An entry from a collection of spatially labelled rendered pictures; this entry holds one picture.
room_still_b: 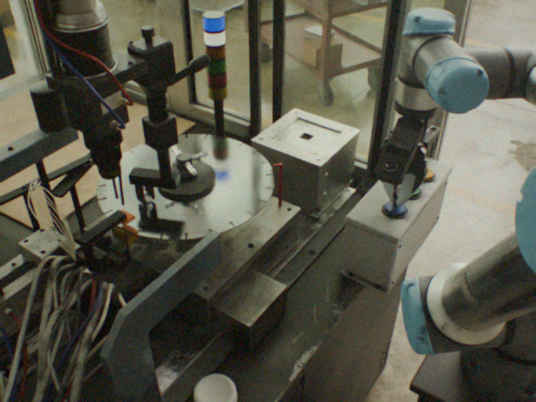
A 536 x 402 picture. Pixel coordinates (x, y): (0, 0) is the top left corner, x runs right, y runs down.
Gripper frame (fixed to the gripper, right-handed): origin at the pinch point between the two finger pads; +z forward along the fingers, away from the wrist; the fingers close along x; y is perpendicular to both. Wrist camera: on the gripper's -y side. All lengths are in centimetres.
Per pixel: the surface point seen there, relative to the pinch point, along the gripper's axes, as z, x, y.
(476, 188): 92, 12, 148
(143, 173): -9.4, 34.7, -28.9
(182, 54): -2, 74, 24
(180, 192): -3.8, 31.3, -24.0
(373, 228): 2.5, 1.1, -6.1
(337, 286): 17.4, 5.4, -9.4
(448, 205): 92, 18, 127
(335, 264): 17.4, 8.9, -4.4
